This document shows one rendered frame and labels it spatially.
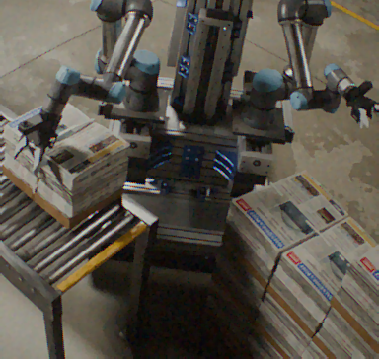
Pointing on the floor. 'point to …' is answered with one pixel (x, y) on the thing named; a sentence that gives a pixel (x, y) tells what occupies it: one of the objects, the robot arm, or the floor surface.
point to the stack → (286, 272)
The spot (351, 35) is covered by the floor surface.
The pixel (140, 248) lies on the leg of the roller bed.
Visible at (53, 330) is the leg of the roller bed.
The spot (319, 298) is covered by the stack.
